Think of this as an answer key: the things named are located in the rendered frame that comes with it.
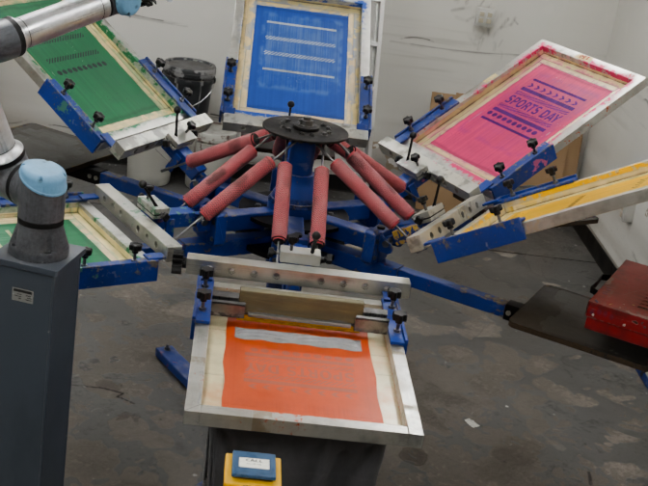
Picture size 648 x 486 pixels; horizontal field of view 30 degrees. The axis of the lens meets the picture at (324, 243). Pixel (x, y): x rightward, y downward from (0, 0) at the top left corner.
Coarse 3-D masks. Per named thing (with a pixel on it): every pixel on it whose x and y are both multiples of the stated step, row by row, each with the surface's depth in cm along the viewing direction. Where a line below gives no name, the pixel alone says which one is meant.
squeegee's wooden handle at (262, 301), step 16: (240, 288) 343; (256, 288) 344; (256, 304) 343; (272, 304) 344; (288, 304) 344; (304, 304) 344; (320, 304) 344; (336, 304) 344; (352, 304) 345; (336, 320) 346; (352, 320) 347
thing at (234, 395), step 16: (240, 320) 347; (240, 352) 329; (224, 368) 318; (240, 368) 320; (224, 384) 311; (240, 384) 312; (224, 400) 303; (240, 400) 304; (256, 400) 305; (272, 400) 306; (288, 400) 307
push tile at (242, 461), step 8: (232, 456) 276; (240, 456) 277; (248, 456) 277; (256, 456) 278; (264, 456) 278; (272, 456) 278; (232, 464) 273; (240, 464) 273; (248, 464) 274; (256, 464) 274; (264, 464) 275; (272, 464) 275; (232, 472) 270; (240, 472) 270; (248, 472) 271; (256, 472) 271; (264, 472) 272; (272, 472) 272
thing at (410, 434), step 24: (216, 288) 359; (264, 288) 362; (192, 360) 313; (192, 384) 301; (408, 384) 318; (192, 408) 290; (216, 408) 291; (408, 408) 305; (288, 432) 292; (312, 432) 292; (336, 432) 292; (360, 432) 293; (384, 432) 293; (408, 432) 294
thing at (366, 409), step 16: (320, 336) 345; (336, 336) 347; (352, 336) 348; (304, 352) 334; (320, 352) 336; (336, 352) 337; (352, 352) 338; (368, 352) 340; (368, 368) 330; (368, 384) 322; (304, 400) 309; (320, 400) 310; (336, 400) 311; (352, 400) 312; (368, 400) 314; (320, 416) 302; (336, 416) 304; (352, 416) 305; (368, 416) 306
